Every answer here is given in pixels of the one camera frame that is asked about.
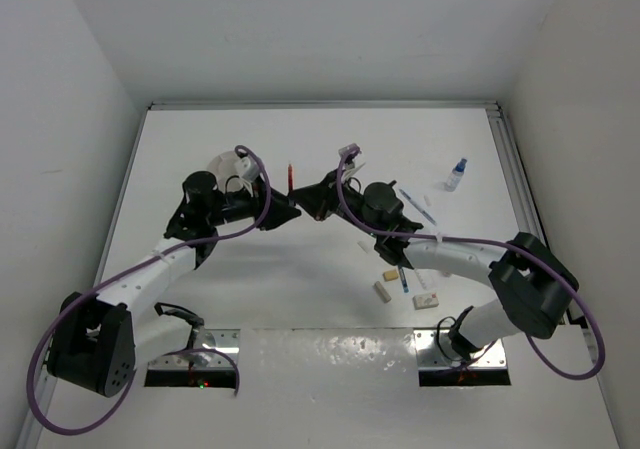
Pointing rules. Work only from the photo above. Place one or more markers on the clear blue pen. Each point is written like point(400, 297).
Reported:
point(418, 207)

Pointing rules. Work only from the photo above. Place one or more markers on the beige cylindrical eraser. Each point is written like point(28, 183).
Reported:
point(382, 292)

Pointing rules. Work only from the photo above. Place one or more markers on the clear plastic ruler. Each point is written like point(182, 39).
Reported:
point(425, 280)

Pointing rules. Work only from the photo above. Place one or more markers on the yellow eraser block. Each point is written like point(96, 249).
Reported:
point(390, 275)

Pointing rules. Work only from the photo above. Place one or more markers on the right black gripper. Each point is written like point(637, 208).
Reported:
point(319, 198)

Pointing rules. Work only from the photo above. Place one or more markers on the white round compartment organizer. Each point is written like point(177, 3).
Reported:
point(224, 170)

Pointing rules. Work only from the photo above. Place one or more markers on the blue crayon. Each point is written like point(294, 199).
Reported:
point(403, 280)

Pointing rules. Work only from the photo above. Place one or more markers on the aluminium frame rail right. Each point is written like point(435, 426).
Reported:
point(518, 185)

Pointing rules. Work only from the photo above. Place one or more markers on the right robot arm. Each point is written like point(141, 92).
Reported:
point(533, 288)

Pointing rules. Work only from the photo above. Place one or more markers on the small blue-capped glue bottle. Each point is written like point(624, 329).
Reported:
point(456, 175)

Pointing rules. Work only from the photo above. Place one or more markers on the white eraser piece lower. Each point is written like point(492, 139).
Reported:
point(364, 246)

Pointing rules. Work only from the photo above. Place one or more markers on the red crayon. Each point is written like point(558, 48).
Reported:
point(290, 177)

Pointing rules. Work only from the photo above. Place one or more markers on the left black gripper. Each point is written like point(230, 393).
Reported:
point(281, 207)

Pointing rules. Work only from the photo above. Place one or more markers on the white boxed eraser red label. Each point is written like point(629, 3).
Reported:
point(425, 301)

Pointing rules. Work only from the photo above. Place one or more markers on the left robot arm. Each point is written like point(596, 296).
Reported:
point(100, 344)

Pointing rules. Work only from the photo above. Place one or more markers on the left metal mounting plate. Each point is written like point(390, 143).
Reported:
point(209, 362)

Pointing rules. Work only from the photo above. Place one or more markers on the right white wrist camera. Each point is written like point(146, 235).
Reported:
point(348, 160)

